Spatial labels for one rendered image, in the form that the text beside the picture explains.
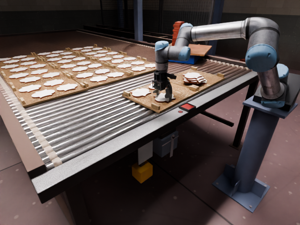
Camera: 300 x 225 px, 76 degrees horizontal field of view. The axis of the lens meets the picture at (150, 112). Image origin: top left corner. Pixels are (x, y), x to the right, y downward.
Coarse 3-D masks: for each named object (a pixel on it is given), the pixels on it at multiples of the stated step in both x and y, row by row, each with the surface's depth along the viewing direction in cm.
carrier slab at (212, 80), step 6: (186, 72) 172; (192, 72) 172; (198, 72) 172; (204, 72) 172; (180, 78) 159; (204, 78) 159; (210, 78) 159; (216, 78) 159; (222, 78) 159; (180, 84) 146; (186, 84) 147; (204, 84) 147; (210, 84) 147; (198, 90) 137
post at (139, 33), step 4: (136, 0) 284; (140, 0) 286; (136, 4) 287; (140, 4) 288; (136, 8) 289; (140, 8) 291; (136, 12) 292; (140, 12) 293; (136, 16) 295; (140, 16) 296; (136, 20) 298; (140, 20) 298; (136, 24) 301; (140, 24) 301; (136, 28) 304; (140, 28) 304; (136, 32) 307; (140, 32) 307; (136, 36) 310; (140, 36) 310; (140, 40) 313
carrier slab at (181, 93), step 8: (176, 88) 139; (184, 88) 140; (128, 96) 127; (152, 96) 127; (176, 96) 127; (184, 96) 127; (144, 104) 117; (160, 104) 117; (168, 104) 117; (176, 104) 120; (160, 112) 111
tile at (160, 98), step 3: (162, 93) 129; (165, 93) 129; (156, 96) 125; (159, 96) 125; (162, 96) 125; (156, 99) 121; (159, 99) 121; (162, 99) 121; (165, 99) 121; (168, 99) 121; (171, 99) 122; (174, 99) 123; (159, 102) 119; (162, 102) 119; (168, 102) 119
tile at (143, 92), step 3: (135, 90) 133; (138, 90) 133; (141, 90) 133; (144, 90) 133; (147, 90) 133; (132, 93) 129; (135, 93) 129; (138, 93) 129; (141, 93) 129; (144, 93) 129; (147, 93) 129; (150, 93) 131; (135, 96) 126; (138, 96) 125; (141, 96) 126; (144, 96) 126
